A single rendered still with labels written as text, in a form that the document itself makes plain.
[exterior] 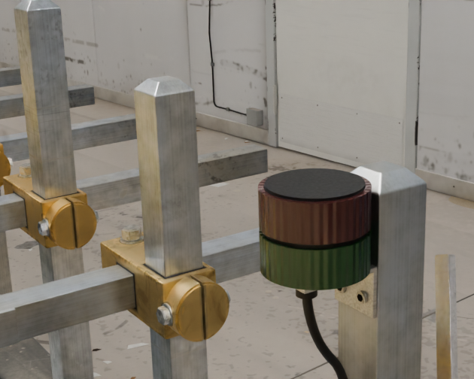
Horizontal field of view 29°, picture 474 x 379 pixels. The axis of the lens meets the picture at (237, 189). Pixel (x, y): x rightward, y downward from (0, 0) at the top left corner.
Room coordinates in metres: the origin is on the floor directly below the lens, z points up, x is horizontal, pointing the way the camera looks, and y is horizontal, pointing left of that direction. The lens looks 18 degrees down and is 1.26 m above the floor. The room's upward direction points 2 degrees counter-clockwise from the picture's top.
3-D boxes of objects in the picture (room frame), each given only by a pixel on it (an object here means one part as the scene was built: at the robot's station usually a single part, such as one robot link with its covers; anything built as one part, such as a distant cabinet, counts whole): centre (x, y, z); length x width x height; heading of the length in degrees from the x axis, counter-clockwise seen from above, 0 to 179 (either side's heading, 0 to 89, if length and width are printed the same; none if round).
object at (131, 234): (0.77, 0.09, 0.98); 0.02 x 0.02 x 0.01
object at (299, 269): (0.47, -0.04, 1.08); 0.06 x 0.06 x 0.02
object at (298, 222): (0.47, -0.04, 1.10); 0.06 x 0.06 x 0.02
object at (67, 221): (0.93, 0.20, 0.95); 0.14 x 0.06 x 0.05; 33
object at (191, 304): (0.72, 0.07, 0.95); 0.14 x 0.06 x 0.05; 33
